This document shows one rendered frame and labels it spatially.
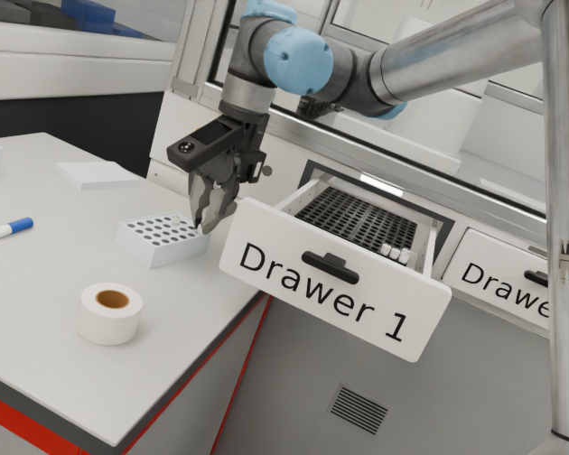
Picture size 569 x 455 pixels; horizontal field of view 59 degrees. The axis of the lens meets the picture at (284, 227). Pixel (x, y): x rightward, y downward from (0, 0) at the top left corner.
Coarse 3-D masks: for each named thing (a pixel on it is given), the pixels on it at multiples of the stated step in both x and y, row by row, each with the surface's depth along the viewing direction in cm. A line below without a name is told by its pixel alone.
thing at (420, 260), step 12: (312, 180) 96; (300, 192) 87; (312, 192) 97; (348, 192) 97; (288, 204) 80; (300, 204) 90; (420, 228) 95; (432, 228) 93; (420, 240) 95; (432, 240) 87; (420, 252) 92; (432, 252) 82; (408, 264) 90; (420, 264) 82
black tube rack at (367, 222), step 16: (336, 192) 92; (304, 208) 79; (320, 208) 82; (336, 208) 84; (352, 208) 87; (368, 208) 90; (336, 224) 77; (352, 224) 79; (368, 224) 82; (384, 224) 85; (400, 224) 88; (416, 224) 91; (368, 240) 75; (384, 240) 77; (400, 240) 80
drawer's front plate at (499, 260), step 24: (480, 240) 88; (456, 264) 90; (480, 264) 89; (504, 264) 88; (528, 264) 86; (456, 288) 91; (480, 288) 90; (504, 288) 89; (528, 288) 87; (528, 312) 89
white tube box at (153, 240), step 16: (128, 224) 78; (144, 224) 80; (160, 224) 81; (192, 224) 85; (128, 240) 76; (144, 240) 74; (160, 240) 76; (176, 240) 79; (192, 240) 80; (208, 240) 83; (144, 256) 75; (160, 256) 75; (176, 256) 78
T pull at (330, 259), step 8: (304, 256) 61; (312, 256) 60; (320, 256) 61; (328, 256) 62; (336, 256) 63; (312, 264) 61; (320, 264) 60; (328, 264) 60; (336, 264) 60; (344, 264) 62; (328, 272) 60; (336, 272) 60; (344, 272) 60; (352, 272) 60; (344, 280) 60; (352, 280) 60
